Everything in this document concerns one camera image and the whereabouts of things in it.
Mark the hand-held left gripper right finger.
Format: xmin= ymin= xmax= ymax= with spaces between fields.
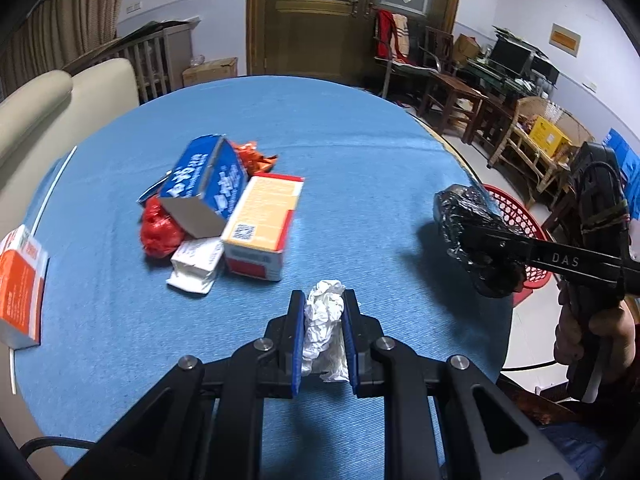
xmin=342 ymin=289 xmax=608 ymax=480

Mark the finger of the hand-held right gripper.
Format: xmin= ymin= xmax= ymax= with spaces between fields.
xmin=462 ymin=224 xmax=626 ymax=291

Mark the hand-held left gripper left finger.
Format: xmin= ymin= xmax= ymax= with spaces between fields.
xmin=65 ymin=290 xmax=307 ymax=480

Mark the white tissue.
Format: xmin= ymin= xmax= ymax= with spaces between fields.
xmin=300 ymin=280 xmax=350 ymax=383

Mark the red plastic mesh basket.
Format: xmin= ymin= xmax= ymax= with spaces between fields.
xmin=482 ymin=184 xmax=553 ymax=308

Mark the black plastic bag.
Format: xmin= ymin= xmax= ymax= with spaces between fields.
xmin=432 ymin=185 xmax=526 ymax=298

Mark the white packet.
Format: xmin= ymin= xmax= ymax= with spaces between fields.
xmin=166 ymin=237 xmax=224 ymax=296

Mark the orange and white box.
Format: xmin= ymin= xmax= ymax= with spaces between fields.
xmin=220 ymin=174 xmax=305 ymax=281
xmin=0 ymin=225 xmax=50 ymax=350

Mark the blue printed carton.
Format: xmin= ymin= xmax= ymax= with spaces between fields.
xmin=137 ymin=135 xmax=251 ymax=238

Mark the person's right hand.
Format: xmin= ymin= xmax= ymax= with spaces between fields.
xmin=554 ymin=300 xmax=640 ymax=376

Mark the blue cloth bag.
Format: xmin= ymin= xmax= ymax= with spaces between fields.
xmin=602 ymin=127 xmax=640 ymax=181

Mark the yellow cardboard box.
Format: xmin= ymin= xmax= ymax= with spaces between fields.
xmin=529 ymin=116 xmax=573 ymax=161

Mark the wicker armchair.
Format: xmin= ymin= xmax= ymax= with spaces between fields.
xmin=487 ymin=96 xmax=596 ymax=211

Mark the dark wooden stool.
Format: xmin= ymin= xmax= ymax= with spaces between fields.
xmin=462 ymin=92 xmax=516 ymax=156

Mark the small black monitor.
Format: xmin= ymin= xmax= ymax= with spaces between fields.
xmin=530 ymin=55 xmax=561 ymax=86

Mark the cluttered computer desk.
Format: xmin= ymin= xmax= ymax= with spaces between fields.
xmin=460 ymin=57 xmax=556 ymax=106

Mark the large black monitor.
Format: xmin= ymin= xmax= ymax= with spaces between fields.
xmin=487 ymin=37 xmax=532 ymax=78

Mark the red plastic bag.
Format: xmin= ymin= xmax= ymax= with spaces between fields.
xmin=140 ymin=199 xmax=188 ymax=258

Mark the blue tablecloth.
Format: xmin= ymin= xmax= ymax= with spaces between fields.
xmin=10 ymin=76 xmax=516 ymax=480

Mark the orange foil wrapper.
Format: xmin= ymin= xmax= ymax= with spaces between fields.
xmin=231 ymin=140 xmax=279 ymax=176

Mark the dark wooden armchair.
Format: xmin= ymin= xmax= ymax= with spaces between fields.
xmin=420 ymin=25 xmax=488 ymax=121

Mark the small open cardboard box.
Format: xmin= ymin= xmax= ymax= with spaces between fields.
xmin=452 ymin=34 xmax=482 ymax=63

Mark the red and beige cloth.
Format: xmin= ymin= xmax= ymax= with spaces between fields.
xmin=376 ymin=9 xmax=413 ymax=61

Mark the brown cardboard box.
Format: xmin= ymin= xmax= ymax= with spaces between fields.
xmin=181 ymin=57 xmax=238 ymax=88

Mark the orange and white flat box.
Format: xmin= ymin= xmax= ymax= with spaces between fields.
xmin=0 ymin=225 xmax=50 ymax=350

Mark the wooden double door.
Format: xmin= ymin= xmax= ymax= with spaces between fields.
xmin=246 ymin=0 xmax=466 ymax=81

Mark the wooden slatted crib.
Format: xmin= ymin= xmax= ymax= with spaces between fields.
xmin=65 ymin=20 xmax=201 ymax=106

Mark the beige sofa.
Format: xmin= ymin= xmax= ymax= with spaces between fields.
xmin=0 ymin=57 xmax=140 ymax=236

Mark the beige striped curtain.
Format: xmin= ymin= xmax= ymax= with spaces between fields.
xmin=0 ymin=0 xmax=136 ymax=91

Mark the black floor cable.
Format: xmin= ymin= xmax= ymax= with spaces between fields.
xmin=500 ymin=360 xmax=566 ymax=373

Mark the orange wall frame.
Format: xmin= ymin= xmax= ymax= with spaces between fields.
xmin=549 ymin=22 xmax=582 ymax=56

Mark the metal frame chair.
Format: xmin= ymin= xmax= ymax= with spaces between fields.
xmin=375 ymin=10 xmax=451 ymax=101

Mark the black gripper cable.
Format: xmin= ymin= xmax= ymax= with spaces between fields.
xmin=20 ymin=437 xmax=96 ymax=461

